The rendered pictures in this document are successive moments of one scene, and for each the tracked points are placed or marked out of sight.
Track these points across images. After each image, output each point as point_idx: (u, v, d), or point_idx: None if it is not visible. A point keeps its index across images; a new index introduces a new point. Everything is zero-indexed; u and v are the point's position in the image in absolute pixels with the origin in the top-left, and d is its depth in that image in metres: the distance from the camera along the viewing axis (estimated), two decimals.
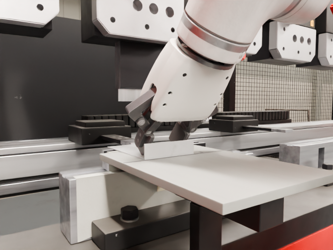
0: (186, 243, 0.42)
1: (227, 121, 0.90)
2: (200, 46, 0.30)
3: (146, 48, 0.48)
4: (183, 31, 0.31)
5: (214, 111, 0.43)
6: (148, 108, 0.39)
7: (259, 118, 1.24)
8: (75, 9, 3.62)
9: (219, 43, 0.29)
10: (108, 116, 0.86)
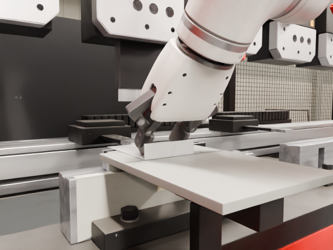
0: (186, 243, 0.42)
1: (227, 121, 0.90)
2: (200, 46, 0.30)
3: (146, 48, 0.48)
4: (183, 31, 0.31)
5: (214, 111, 0.43)
6: (148, 108, 0.39)
7: (259, 118, 1.24)
8: (75, 9, 3.62)
9: (219, 43, 0.29)
10: (108, 116, 0.86)
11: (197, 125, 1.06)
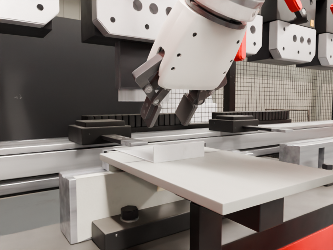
0: (186, 243, 0.42)
1: (227, 121, 0.90)
2: (211, 0, 0.29)
3: (146, 48, 0.48)
4: None
5: (223, 83, 0.42)
6: (155, 77, 0.37)
7: (259, 118, 1.24)
8: (75, 9, 3.62)
9: None
10: (108, 116, 0.86)
11: (197, 125, 1.06)
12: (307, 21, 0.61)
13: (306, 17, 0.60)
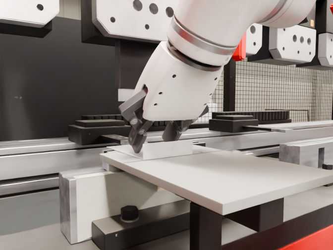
0: (186, 243, 0.42)
1: (227, 121, 0.90)
2: (188, 49, 0.32)
3: (146, 48, 0.48)
4: (172, 34, 0.33)
5: (205, 111, 0.45)
6: (140, 108, 0.41)
7: (259, 118, 1.24)
8: (75, 9, 3.62)
9: (205, 46, 0.31)
10: (108, 116, 0.86)
11: (197, 125, 1.06)
12: (307, 21, 0.61)
13: (306, 17, 0.60)
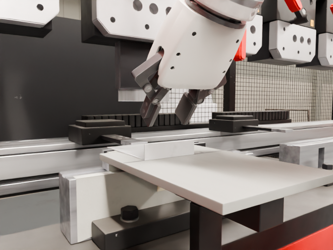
0: (186, 243, 0.42)
1: (227, 121, 0.90)
2: (211, 0, 0.29)
3: (146, 48, 0.48)
4: None
5: (222, 82, 0.42)
6: (154, 76, 0.38)
7: (259, 118, 1.24)
8: (75, 9, 3.62)
9: None
10: (108, 116, 0.86)
11: (197, 125, 1.06)
12: (307, 21, 0.61)
13: (306, 17, 0.60)
